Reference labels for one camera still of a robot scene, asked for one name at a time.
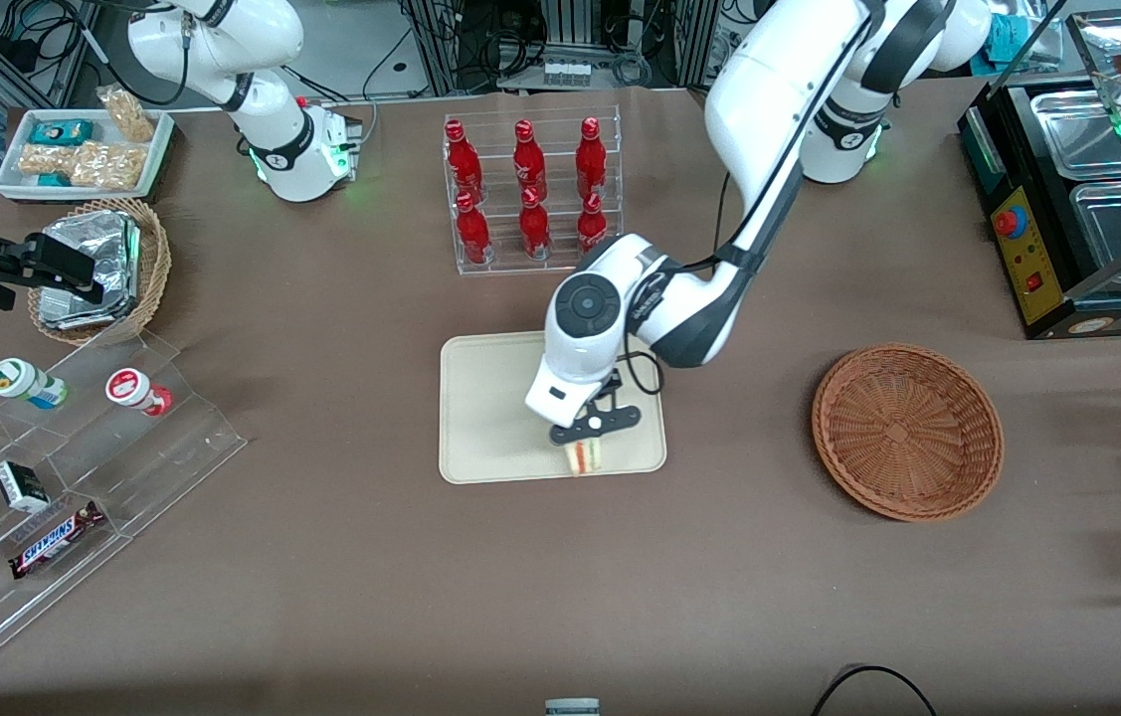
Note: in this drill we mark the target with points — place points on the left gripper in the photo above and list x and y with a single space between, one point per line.
612 384

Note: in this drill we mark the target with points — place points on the triangular sandwich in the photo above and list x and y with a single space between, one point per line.
587 459

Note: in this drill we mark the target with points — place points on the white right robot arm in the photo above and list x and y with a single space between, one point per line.
277 149

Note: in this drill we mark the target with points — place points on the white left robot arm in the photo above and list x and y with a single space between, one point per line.
769 89

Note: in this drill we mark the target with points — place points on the beige plastic tray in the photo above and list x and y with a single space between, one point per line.
490 418

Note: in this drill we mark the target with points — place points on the small tan wicker basket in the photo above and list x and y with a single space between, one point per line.
154 264

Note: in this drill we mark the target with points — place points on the white rectangular snack tray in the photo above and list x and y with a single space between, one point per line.
157 159

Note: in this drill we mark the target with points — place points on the large brown wicker basket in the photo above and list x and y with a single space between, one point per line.
903 433

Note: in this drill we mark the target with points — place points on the foil wrapped food pack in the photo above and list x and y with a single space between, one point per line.
83 313
102 244

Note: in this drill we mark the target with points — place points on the teal snack box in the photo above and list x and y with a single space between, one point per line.
63 131
53 180

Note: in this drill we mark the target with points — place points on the clear bag of crackers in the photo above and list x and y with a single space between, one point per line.
127 114
109 165
46 159

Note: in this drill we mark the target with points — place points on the green lid yogurt cup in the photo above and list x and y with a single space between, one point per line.
23 381

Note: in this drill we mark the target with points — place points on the clear acrylic bottle rack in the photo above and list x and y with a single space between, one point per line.
510 267

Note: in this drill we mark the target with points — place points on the red lid yogurt cup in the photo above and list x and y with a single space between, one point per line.
134 389

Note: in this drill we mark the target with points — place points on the red cola bottle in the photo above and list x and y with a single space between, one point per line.
590 157
464 161
527 159
592 224
534 229
472 234

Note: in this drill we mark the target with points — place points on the small black white carton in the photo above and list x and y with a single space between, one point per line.
21 486

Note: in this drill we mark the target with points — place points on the clear acrylic stepped shelf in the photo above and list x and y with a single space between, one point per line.
152 457

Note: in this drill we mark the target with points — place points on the snickers chocolate bar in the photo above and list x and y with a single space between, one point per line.
56 540

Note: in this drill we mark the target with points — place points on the white power strip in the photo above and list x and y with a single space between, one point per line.
566 72

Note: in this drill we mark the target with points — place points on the grey metal block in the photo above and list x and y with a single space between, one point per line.
572 707

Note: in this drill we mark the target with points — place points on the black food warmer cabinet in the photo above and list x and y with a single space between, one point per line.
1047 298

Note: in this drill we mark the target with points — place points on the teal plastic bag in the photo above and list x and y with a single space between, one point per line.
1010 40

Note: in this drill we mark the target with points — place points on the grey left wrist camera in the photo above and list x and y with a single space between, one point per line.
595 423

